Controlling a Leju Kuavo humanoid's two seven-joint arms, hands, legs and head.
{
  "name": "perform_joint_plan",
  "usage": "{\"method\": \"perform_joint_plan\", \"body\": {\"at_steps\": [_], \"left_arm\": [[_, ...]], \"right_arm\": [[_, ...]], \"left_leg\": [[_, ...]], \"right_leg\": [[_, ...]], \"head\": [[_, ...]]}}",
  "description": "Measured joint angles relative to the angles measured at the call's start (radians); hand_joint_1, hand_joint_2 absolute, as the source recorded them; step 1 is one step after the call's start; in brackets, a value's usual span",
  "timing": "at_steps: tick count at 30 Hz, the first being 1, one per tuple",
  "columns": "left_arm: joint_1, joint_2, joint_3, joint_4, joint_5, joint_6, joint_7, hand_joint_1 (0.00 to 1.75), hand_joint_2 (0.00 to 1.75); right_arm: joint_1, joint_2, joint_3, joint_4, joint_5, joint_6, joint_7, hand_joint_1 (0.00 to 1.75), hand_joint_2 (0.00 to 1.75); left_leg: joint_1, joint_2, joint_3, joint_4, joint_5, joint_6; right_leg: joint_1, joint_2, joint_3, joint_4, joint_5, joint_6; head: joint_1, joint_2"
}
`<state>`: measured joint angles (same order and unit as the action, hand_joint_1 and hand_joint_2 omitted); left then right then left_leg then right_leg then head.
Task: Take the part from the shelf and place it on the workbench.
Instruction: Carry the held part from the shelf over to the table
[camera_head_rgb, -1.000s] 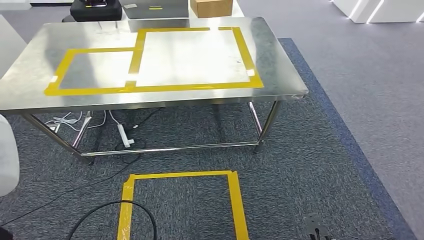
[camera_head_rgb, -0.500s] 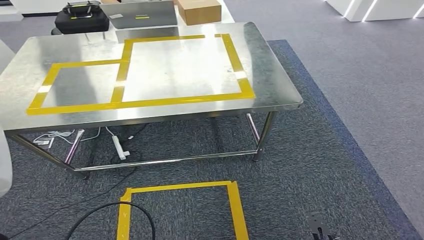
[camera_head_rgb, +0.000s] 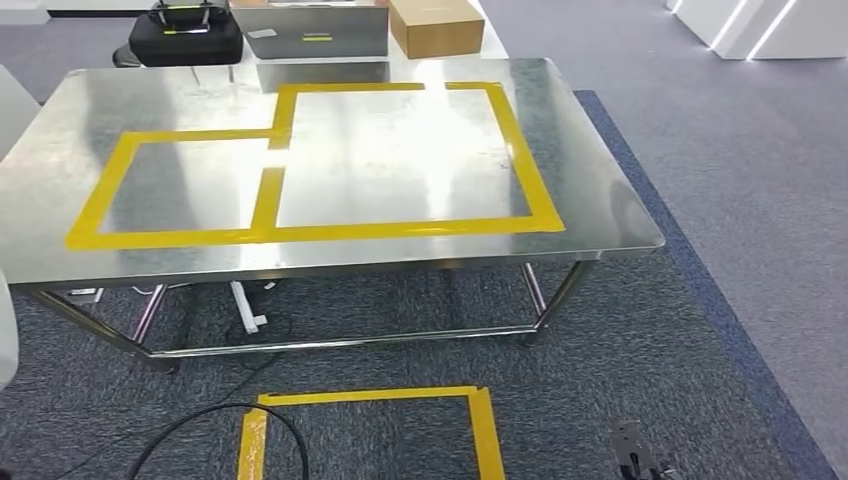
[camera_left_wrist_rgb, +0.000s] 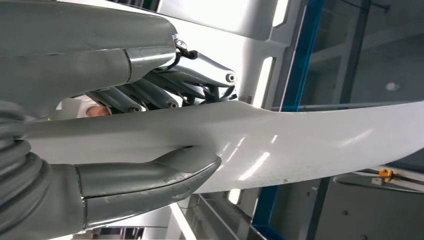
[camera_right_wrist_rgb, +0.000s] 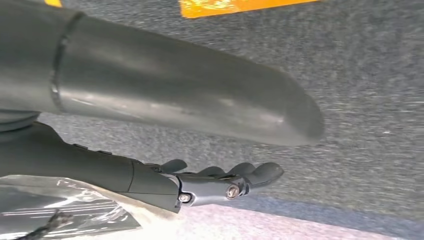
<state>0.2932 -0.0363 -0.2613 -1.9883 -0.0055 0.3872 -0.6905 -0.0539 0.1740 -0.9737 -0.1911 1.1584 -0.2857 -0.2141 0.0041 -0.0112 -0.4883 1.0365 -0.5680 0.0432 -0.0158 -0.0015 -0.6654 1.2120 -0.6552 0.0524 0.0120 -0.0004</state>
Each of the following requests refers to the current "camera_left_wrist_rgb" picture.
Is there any person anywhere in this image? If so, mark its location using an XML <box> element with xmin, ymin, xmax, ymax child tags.
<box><xmin>49</xmin><ymin>96</ymin><xmax>112</xmax><ymax>121</ymax></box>

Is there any yellow clamp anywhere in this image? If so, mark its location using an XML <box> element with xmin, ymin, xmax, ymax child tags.
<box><xmin>370</xmin><ymin>168</ymin><xmax>395</xmax><ymax>186</ymax></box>

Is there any blue steel frame post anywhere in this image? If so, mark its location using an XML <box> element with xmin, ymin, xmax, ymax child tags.
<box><xmin>251</xmin><ymin>0</ymin><xmax>329</xmax><ymax>240</ymax></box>

